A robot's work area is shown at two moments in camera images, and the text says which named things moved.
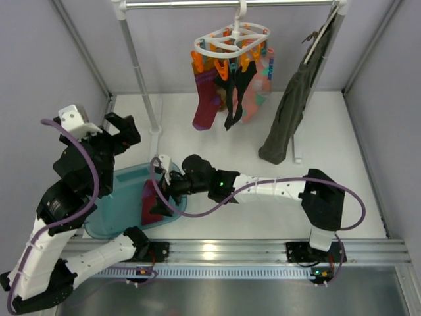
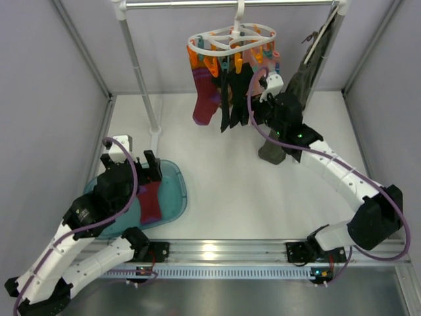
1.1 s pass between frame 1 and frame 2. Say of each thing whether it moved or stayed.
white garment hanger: stayed
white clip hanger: moved
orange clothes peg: moved
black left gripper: moved
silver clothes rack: stayed
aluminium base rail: stayed
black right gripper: moved
